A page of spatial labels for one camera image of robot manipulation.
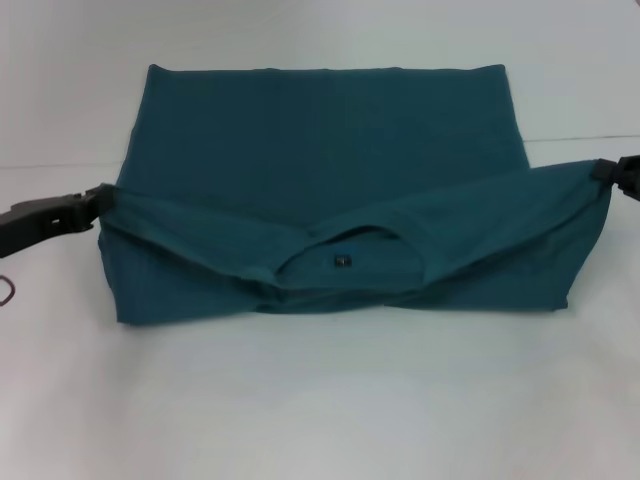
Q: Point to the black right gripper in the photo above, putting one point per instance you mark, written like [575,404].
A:
[632,175]

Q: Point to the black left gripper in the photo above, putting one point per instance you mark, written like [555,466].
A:
[30,222]

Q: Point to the teal T-shirt with FREE print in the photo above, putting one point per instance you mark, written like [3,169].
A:
[320,150]

